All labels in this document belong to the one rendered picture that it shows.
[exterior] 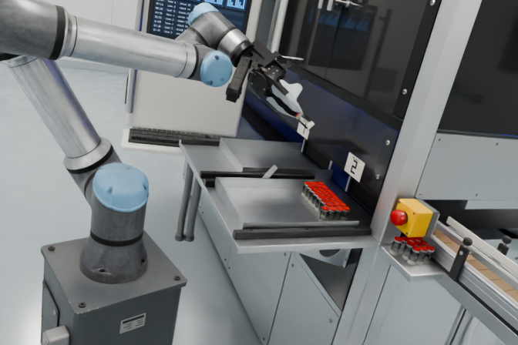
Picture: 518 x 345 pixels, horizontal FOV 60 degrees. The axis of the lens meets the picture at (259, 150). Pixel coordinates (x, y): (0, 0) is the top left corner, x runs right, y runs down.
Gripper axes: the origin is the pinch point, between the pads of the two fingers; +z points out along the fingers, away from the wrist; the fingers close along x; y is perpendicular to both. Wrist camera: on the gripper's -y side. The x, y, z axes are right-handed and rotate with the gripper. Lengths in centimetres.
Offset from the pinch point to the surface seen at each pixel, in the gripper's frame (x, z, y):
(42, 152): 245, -152, -21
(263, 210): 29.7, 9.4, -11.1
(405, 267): 16.0, 45.2, -0.2
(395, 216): 9.2, 34.3, 4.4
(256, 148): 64, -12, 18
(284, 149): 67, -5, 27
